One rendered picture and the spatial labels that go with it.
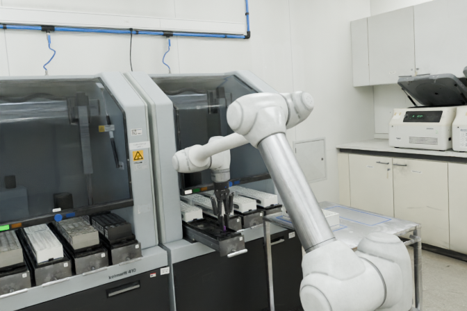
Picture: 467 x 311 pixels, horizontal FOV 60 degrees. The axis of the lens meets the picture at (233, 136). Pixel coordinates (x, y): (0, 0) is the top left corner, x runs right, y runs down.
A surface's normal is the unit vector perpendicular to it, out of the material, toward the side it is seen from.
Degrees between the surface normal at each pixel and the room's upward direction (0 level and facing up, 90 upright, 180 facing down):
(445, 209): 90
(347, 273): 52
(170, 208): 90
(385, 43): 90
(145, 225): 90
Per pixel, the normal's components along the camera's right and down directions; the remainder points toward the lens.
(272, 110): 0.47, -0.43
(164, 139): 0.55, 0.04
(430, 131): -0.85, 0.10
